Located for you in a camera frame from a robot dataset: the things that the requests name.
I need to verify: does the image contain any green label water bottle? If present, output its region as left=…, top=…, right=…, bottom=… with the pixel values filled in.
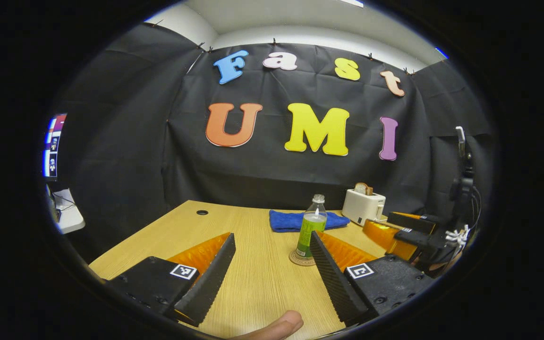
left=296, top=194, right=328, bottom=258

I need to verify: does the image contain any white side table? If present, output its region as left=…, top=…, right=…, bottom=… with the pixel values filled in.
left=47, top=188, right=85, bottom=235

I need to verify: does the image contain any computer monitor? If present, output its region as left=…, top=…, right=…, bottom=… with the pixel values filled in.
left=42, top=113, right=68, bottom=179

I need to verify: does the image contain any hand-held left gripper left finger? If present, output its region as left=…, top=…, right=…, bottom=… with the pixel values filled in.
left=105, top=232, right=237, bottom=328

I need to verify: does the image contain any blue towel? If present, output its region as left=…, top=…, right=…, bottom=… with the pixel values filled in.
left=269, top=209, right=350, bottom=233

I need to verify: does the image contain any round brown coaster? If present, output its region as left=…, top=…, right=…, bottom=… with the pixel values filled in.
left=289, top=249, right=318, bottom=267

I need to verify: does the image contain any white toaster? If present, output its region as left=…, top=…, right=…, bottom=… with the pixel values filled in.
left=342, top=189, right=387, bottom=226

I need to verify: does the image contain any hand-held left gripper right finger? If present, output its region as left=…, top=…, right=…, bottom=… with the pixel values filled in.
left=309, top=230, right=436, bottom=326

